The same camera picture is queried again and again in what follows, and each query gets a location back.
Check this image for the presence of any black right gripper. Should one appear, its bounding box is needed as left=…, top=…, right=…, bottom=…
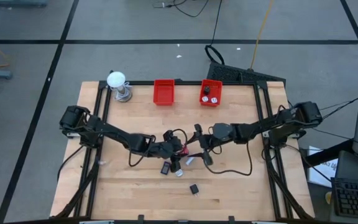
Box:
left=186, top=123, right=221, bottom=166

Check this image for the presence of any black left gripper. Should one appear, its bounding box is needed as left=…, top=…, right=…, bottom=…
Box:
left=147, top=129, right=190, bottom=174

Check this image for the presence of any red plastic basket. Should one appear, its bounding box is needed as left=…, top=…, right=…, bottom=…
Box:
left=199, top=78, right=223, bottom=108
left=153, top=78, right=176, bottom=107

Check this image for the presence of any black perforated panel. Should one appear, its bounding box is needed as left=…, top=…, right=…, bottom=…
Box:
left=206, top=61, right=287, bottom=85

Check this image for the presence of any white mushroom table lamp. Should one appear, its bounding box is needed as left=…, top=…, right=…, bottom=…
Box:
left=106, top=71, right=134, bottom=103

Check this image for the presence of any white paper sheet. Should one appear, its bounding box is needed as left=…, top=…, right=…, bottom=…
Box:
left=306, top=145, right=339, bottom=188

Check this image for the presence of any black computer keyboard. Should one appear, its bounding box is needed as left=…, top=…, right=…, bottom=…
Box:
left=331, top=177, right=358, bottom=222

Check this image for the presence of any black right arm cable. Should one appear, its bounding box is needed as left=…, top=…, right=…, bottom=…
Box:
left=205, top=136, right=254, bottom=177

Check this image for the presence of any black aluminium table frame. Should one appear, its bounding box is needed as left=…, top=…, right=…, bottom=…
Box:
left=54, top=80, right=316, bottom=220

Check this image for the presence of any white coiled lamp cable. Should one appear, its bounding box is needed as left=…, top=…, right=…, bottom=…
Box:
left=115, top=81, right=133, bottom=101

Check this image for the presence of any black looped floor cable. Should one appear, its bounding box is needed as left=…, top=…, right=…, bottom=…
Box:
left=204, top=0, right=226, bottom=65

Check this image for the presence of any yellow hanging cable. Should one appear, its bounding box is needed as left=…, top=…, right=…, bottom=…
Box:
left=249, top=0, right=275, bottom=70

